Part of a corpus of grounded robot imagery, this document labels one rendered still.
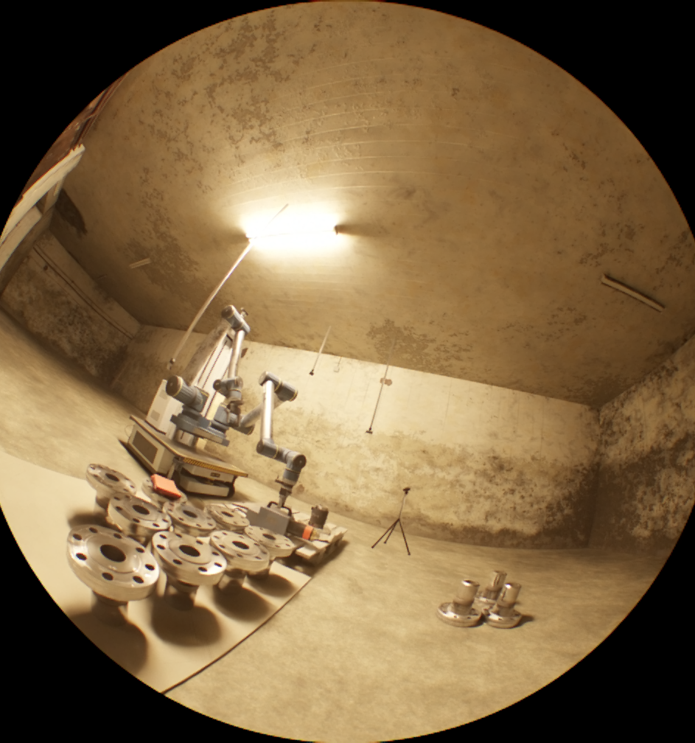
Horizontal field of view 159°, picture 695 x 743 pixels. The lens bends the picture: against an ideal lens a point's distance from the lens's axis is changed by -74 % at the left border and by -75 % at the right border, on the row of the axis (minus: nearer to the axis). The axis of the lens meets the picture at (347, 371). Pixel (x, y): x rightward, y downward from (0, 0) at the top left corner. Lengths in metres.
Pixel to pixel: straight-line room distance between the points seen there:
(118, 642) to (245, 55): 3.27
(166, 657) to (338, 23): 3.16
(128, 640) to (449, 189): 3.02
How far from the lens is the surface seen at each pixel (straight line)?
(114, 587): 0.68
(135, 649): 0.86
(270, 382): 2.20
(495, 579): 1.94
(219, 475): 2.56
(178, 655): 0.88
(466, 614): 1.62
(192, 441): 3.02
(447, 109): 2.26
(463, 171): 2.36
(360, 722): 0.89
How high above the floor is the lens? 0.70
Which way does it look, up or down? 23 degrees up
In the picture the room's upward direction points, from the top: 19 degrees clockwise
